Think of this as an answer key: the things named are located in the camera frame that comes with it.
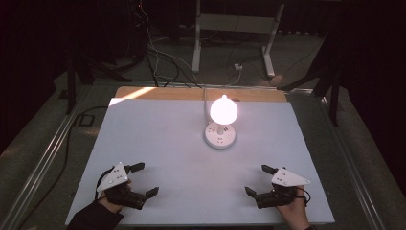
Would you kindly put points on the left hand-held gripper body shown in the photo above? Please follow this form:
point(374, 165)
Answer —
point(115, 179)

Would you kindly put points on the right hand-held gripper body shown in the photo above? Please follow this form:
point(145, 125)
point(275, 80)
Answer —
point(285, 179)

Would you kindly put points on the person's left hand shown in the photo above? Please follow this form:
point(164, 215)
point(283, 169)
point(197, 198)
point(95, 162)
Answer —
point(110, 205)

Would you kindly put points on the person's right hand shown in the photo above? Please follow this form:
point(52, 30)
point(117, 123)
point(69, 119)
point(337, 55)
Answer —
point(295, 214)

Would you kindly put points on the white table mat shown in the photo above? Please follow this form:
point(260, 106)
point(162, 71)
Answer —
point(178, 166)

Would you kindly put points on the white globe table lamp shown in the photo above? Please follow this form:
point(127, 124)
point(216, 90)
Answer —
point(220, 139)

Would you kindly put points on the black metal stand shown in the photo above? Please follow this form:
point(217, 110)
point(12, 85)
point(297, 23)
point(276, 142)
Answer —
point(334, 105)

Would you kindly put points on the white power plug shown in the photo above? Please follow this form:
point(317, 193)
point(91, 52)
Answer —
point(238, 66)

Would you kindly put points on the white metal stand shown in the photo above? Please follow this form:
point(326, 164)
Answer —
point(236, 24)

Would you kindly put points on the metal floor rail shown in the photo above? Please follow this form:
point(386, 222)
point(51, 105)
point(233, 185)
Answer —
point(38, 169)
point(354, 166)
point(255, 87)

